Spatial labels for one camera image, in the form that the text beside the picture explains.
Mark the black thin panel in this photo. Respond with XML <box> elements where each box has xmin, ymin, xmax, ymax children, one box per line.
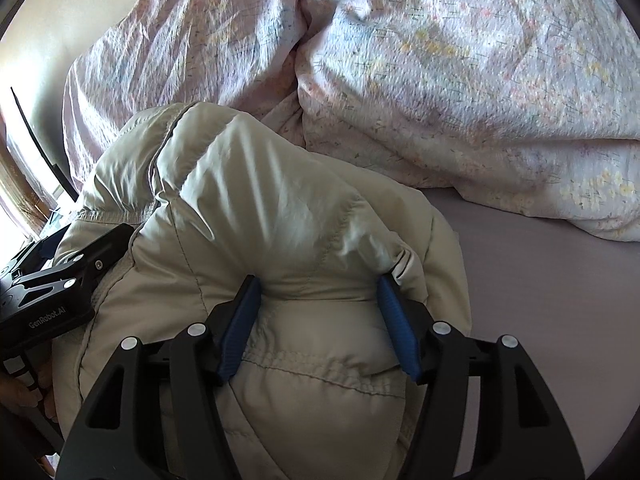
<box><xmin>9</xmin><ymin>86</ymin><xmax>77</xmax><ymax>197</ymax></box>

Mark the beige puffer jacket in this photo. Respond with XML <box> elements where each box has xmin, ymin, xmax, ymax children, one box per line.
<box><xmin>50</xmin><ymin>101</ymin><xmax>474</xmax><ymax>480</ymax></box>

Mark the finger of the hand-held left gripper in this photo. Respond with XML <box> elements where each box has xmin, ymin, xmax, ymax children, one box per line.
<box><xmin>52</xmin><ymin>222</ymin><xmax>137</xmax><ymax>293</ymax></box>

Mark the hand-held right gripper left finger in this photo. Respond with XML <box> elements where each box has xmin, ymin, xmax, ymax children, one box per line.
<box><xmin>55</xmin><ymin>275</ymin><xmax>264</xmax><ymax>480</ymax></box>

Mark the purple bed sheet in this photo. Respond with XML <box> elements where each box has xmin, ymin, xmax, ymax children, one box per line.
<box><xmin>414</xmin><ymin>187</ymin><xmax>640</xmax><ymax>480</ymax></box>

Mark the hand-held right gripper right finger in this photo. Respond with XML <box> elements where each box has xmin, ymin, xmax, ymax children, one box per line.
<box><xmin>376</xmin><ymin>275</ymin><xmax>586</xmax><ymax>480</ymax></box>

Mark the floral pink duvet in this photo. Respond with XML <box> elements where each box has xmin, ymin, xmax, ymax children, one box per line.
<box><xmin>62</xmin><ymin>0</ymin><xmax>640</xmax><ymax>244</ymax></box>

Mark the person's left hand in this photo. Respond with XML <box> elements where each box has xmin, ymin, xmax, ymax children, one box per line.
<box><xmin>0</xmin><ymin>362</ymin><xmax>57</xmax><ymax>423</ymax></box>

